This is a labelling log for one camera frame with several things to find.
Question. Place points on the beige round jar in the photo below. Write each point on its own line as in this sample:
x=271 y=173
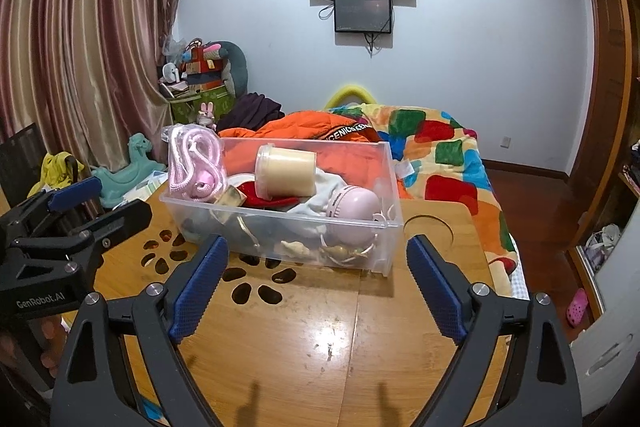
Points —
x=287 y=172

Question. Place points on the yellow cloth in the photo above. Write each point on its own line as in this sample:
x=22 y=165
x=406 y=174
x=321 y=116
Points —
x=55 y=167

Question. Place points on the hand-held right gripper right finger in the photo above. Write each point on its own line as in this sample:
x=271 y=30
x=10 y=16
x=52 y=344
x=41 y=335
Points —
x=432 y=287

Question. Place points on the colourful patchwork blanket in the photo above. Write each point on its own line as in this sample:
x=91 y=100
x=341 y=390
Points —
x=450 y=157

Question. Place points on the small white desk fan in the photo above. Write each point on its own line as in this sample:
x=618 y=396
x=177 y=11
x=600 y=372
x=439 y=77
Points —
x=171 y=72

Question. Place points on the striped pink curtain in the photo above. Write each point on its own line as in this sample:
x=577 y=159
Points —
x=75 y=57

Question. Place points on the grey plush cushion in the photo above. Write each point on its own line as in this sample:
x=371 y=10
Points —
x=237 y=67

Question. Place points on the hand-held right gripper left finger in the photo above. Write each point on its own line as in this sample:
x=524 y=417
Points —
x=200 y=287

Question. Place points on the wooden shelf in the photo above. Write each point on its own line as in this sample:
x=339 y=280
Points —
x=630 y=179

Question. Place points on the pink round handheld fan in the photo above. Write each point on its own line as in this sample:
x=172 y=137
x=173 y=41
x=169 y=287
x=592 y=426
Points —
x=355 y=204

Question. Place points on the dark chair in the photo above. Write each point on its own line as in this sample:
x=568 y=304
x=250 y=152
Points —
x=20 y=147

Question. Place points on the white wall socket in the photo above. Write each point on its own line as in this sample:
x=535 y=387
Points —
x=506 y=142

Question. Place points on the green patterned storage box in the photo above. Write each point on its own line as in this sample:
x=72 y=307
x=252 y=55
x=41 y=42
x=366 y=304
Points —
x=200 y=104

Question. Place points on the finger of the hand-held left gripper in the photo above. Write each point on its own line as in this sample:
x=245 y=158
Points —
x=75 y=194
x=125 y=217

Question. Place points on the person's left hand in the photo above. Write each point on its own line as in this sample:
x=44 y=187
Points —
x=52 y=342

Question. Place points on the white cloth bag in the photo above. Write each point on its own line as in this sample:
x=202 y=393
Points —
x=320 y=192

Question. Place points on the pink slipper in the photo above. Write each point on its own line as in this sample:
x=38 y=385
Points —
x=576 y=307

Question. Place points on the red patchwork box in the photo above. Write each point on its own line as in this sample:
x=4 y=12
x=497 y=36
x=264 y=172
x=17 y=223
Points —
x=202 y=62

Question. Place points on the clear plastic storage box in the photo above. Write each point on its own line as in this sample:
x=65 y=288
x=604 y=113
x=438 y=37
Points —
x=385 y=252

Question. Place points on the red velvet pouch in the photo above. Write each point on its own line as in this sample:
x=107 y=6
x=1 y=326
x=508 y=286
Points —
x=255 y=194

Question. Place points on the teal dinosaur plush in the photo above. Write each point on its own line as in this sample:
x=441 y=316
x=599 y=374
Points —
x=120 y=179

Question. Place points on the orange puffer jacket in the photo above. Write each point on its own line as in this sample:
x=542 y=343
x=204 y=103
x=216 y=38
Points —
x=300 y=127

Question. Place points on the wooden door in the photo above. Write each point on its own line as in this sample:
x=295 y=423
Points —
x=605 y=107

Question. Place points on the wooden desktop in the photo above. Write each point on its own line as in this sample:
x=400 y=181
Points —
x=325 y=332

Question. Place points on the small wall monitor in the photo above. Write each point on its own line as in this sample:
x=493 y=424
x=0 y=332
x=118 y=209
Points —
x=362 y=12

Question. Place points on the white wardrobe door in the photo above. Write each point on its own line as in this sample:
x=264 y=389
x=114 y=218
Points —
x=615 y=307

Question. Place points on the dark purple cloth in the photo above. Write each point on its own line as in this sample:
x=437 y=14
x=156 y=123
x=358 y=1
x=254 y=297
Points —
x=255 y=109

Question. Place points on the beige small figurine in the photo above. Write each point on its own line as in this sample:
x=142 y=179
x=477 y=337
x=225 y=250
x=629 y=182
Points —
x=295 y=249

